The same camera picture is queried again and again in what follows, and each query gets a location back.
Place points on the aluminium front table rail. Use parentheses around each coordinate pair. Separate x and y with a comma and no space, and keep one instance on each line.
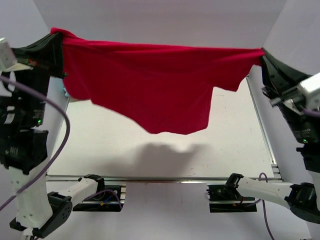
(73,178)

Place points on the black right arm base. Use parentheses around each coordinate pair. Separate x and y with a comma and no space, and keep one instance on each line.
(222,200)

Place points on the red t shirt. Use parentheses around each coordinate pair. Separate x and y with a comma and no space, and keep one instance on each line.
(163,88)

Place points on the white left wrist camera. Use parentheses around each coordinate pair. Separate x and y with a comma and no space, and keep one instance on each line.
(7,56)

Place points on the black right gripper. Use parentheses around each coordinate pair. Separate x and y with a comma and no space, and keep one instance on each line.
(278,75)

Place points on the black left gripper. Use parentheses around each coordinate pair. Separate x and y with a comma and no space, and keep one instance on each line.
(44,56)

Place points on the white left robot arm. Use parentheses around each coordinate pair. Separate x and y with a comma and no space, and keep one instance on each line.
(23,153)

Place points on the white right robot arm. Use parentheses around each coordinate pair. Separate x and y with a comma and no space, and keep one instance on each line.
(302,199)

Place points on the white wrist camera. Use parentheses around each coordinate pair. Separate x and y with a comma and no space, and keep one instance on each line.
(310,89)
(7,56)

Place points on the folded teal t shirt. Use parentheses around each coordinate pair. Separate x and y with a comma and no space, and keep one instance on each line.
(66,92)

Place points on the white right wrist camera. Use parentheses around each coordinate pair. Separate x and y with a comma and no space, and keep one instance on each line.
(310,89)

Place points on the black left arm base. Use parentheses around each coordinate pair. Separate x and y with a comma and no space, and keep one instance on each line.
(105,202)

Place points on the folded beige t shirt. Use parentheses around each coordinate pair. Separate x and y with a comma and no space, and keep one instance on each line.
(74,100)

